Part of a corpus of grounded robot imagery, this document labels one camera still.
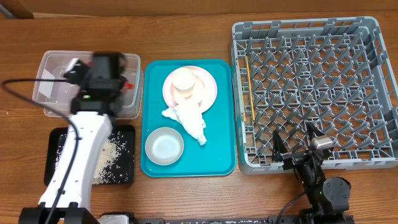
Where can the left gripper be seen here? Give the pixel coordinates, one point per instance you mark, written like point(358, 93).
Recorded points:
point(122, 84)

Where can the grey bowl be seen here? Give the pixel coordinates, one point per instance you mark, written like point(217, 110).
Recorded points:
point(164, 146)

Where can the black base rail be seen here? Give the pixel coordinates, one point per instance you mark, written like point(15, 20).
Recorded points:
point(128, 218)

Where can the grey dishwasher rack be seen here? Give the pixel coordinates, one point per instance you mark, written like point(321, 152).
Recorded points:
point(333, 72)

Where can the white napkin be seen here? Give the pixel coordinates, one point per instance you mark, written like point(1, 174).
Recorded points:
point(188, 114)

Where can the teal serving tray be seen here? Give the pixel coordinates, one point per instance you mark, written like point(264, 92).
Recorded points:
point(218, 155)

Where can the pink plate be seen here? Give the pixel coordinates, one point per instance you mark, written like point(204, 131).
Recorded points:
point(204, 91)

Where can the white paper cup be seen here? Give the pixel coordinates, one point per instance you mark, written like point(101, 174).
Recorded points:
point(183, 79)

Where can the red snack wrapper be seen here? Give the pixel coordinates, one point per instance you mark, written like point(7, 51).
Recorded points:
point(127, 87)

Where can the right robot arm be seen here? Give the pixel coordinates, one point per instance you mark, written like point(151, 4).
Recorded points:
point(328, 197)

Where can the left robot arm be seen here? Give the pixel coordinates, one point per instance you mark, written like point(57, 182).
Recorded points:
point(93, 113)

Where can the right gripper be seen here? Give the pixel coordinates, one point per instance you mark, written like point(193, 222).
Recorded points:
point(278, 149)

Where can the white rice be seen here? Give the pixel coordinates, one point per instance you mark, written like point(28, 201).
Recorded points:
point(116, 160)

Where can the clear plastic bin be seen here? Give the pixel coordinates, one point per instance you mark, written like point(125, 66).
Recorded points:
point(58, 95)

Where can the black plastic tray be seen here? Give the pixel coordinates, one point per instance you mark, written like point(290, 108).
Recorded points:
point(57, 140)

